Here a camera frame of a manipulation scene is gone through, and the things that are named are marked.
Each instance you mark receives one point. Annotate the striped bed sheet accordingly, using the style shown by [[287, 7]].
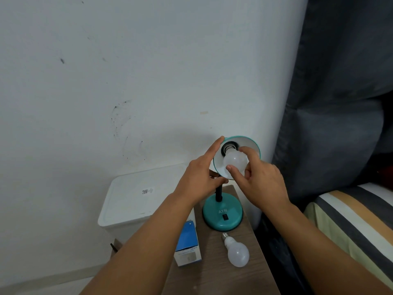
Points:
[[353, 227]]

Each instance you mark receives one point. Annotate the dark grey curtain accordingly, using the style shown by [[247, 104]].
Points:
[[337, 98]]

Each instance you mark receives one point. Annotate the person's right middle finger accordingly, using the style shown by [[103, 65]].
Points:
[[248, 174]]

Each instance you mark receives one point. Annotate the person's right thumb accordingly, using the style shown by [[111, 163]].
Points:
[[235, 175]]

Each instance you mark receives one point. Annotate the blue and white bulb box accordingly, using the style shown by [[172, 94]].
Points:
[[188, 245]]

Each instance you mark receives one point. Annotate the teal desk lamp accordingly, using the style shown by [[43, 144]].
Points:
[[222, 211]]

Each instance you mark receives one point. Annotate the person's left thumb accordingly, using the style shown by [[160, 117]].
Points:
[[219, 182]]

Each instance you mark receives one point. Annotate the person's right forearm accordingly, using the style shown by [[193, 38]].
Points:
[[322, 254]]

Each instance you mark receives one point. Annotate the person's right hand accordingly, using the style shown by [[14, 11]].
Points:
[[264, 187]]

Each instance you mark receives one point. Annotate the person's left forearm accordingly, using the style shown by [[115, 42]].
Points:
[[138, 251]]

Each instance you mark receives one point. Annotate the white plastic storage box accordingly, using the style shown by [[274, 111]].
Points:
[[144, 199]]

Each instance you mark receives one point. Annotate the wooden bedside table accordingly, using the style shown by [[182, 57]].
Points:
[[221, 261]]

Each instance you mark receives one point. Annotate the white light bulb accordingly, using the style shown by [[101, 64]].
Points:
[[236, 251], [235, 161]]

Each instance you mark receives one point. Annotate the person's left hand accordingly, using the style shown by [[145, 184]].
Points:
[[196, 181]]

